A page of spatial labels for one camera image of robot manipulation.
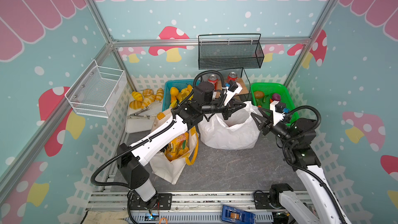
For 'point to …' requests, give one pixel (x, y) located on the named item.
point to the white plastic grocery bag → (240, 130)
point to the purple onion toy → (276, 97)
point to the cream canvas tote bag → (170, 171)
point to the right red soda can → (232, 75)
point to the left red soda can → (213, 79)
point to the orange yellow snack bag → (179, 146)
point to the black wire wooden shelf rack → (244, 81)
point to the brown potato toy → (258, 94)
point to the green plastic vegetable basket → (269, 88)
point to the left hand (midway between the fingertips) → (243, 107)
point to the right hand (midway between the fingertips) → (255, 111)
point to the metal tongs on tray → (138, 115)
